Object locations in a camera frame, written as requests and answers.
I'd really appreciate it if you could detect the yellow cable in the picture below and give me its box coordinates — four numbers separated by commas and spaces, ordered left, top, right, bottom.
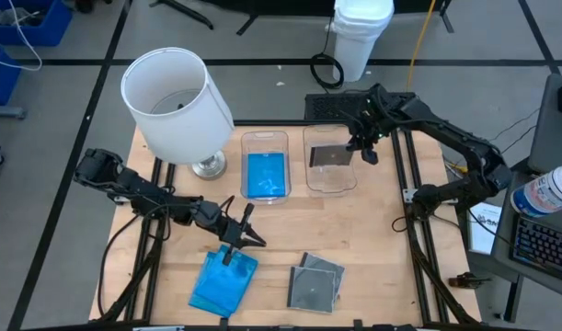
406, 0, 437, 92

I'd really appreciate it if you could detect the grey side desk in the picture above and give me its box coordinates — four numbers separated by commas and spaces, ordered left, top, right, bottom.
464, 155, 562, 304

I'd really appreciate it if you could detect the coiled black floor cable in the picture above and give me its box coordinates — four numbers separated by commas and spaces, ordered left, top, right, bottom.
309, 13, 346, 91

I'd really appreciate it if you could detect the white-lidded wipes canister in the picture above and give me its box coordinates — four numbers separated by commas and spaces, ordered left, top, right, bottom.
510, 161, 562, 219

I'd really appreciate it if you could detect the backlit black keyboard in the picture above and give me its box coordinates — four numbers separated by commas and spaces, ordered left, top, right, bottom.
511, 215, 562, 282

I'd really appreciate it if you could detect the grey metal base bar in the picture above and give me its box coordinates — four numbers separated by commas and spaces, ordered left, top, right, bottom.
0, 105, 27, 120

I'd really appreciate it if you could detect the clear plastic bin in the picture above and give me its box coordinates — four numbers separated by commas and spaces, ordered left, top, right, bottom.
302, 123, 359, 198
239, 130, 292, 206

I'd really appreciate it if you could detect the blue plastic crate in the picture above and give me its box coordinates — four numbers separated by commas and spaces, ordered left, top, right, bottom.
0, 45, 23, 107
0, 0, 74, 47

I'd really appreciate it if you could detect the black perforated box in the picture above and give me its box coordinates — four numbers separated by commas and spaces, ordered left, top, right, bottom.
304, 91, 422, 123

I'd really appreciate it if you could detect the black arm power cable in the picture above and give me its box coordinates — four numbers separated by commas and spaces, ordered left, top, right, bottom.
97, 213, 143, 319

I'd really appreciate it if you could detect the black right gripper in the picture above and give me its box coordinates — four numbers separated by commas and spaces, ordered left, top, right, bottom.
346, 89, 390, 166

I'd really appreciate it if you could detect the grey flat panel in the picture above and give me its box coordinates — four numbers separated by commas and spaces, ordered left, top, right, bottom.
527, 72, 562, 175

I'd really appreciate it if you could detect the white paper sheet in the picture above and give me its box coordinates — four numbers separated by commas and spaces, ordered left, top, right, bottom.
466, 201, 503, 256

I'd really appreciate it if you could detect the white cable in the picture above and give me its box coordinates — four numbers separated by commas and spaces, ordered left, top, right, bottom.
0, 0, 43, 73

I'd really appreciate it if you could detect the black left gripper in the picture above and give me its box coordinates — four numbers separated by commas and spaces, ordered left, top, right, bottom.
190, 200, 268, 267

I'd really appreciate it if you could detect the clear black jewel case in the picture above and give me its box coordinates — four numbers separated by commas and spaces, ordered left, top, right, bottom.
299, 251, 346, 295
287, 266, 338, 314
308, 143, 355, 168

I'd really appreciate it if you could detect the white shade silver table lamp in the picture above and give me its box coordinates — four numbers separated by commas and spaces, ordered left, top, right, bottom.
120, 46, 236, 181

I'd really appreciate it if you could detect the black brown clamp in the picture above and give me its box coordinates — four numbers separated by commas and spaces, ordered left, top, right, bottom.
448, 271, 491, 290

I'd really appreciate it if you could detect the white trash bin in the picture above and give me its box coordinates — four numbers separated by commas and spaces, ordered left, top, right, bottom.
330, 0, 396, 83

